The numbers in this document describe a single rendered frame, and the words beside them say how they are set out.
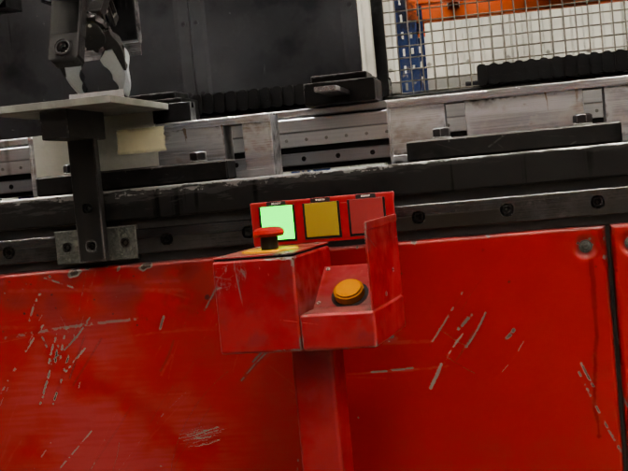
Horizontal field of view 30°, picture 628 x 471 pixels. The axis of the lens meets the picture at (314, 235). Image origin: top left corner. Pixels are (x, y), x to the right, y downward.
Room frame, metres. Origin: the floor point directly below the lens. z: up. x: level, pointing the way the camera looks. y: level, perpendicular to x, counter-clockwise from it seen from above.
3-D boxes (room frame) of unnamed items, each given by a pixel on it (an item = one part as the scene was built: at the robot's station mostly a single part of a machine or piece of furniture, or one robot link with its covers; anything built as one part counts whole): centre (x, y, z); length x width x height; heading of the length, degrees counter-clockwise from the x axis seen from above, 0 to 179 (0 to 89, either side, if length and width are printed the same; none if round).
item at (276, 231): (1.48, 0.06, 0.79); 0.04 x 0.04 x 0.04
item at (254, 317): (1.48, 0.01, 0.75); 0.20 x 0.16 x 0.18; 73
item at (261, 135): (1.83, 0.24, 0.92); 0.39 x 0.06 x 0.10; 80
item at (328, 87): (1.94, -0.06, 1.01); 0.26 x 0.12 x 0.05; 170
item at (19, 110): (1.70, 0.32, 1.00); 0.26 x 0.18 x 0.01; 170
